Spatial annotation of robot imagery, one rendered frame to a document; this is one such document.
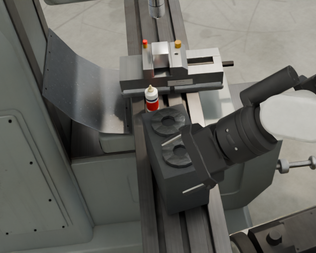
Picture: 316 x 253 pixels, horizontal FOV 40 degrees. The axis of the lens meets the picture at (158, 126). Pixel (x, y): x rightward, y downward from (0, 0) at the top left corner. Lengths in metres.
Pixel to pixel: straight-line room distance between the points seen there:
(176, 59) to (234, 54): 1.59
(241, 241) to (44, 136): 0.74
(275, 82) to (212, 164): 0.18
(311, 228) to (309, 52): 1.70
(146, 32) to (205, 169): 1.01
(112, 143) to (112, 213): 0.49
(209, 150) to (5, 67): 0.65
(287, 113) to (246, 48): 2.38
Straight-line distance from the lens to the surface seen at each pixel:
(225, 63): 1.49
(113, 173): 1.67
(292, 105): 0.67
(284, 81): 0.71
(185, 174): 1.05
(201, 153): 0.79
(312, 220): 1.61
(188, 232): 1.18
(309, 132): 0.67
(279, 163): 1.81
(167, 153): 1.06
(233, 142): 0.73
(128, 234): 1.99
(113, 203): 1.86
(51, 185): 1.63
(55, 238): 1.99
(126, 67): 1.48
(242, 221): 2.01
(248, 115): 0.72
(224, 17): 3.30
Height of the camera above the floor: 1.98
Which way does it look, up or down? 51 degrees down
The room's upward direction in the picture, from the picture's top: 6 degrees counter-clockwise
